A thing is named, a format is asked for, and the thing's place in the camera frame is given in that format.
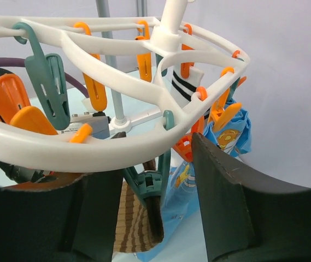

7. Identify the white striped sock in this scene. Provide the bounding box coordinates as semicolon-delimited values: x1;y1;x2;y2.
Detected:
171;65;204;108

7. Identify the blue cartoon print sock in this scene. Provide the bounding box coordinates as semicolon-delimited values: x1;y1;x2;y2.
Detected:
136;108;252;261

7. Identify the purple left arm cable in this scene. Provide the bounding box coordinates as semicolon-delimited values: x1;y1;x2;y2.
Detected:
0;57;90;98

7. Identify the white clip sock hanger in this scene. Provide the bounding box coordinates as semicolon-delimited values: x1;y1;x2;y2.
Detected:
0;0;251;205

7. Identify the white drying rack stand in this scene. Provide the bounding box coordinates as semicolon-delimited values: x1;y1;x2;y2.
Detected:
96;1;161;134

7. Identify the brown striped sock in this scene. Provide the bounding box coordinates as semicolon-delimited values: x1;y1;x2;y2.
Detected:
113;159;164;253

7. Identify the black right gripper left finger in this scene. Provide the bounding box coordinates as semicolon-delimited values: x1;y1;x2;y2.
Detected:
0;170;122;261

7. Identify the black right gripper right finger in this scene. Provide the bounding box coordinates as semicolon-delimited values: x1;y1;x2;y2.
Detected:
192;133;311;261

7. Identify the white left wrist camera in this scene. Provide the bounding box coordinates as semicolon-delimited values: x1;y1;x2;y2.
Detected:
58;110;112;140

